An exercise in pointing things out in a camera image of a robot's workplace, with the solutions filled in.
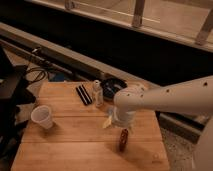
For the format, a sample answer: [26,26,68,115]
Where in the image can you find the black rectangular block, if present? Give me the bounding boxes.
[76,85,92,105]

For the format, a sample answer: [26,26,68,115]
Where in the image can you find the dark red pepper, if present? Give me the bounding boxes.
[119,129,128,152]

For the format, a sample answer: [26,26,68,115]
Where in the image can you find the black round bowl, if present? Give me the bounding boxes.
[101,78,127,101]

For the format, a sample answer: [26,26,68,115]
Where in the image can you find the translucent plastic cup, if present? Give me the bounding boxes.
[31,105,53,129]

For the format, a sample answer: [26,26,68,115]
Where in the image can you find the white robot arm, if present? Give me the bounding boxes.
[103,76,213,171]

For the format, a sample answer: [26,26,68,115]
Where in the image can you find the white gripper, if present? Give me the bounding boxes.
[102,107,135,129]

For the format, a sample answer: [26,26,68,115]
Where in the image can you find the black cables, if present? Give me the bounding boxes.
[24,46,56,83]

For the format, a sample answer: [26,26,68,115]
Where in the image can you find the black equipment at left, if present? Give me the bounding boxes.
[0,46,37,158]

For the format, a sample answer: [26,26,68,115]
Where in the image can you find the clear small bottle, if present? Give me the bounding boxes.
[92,80,103,107]

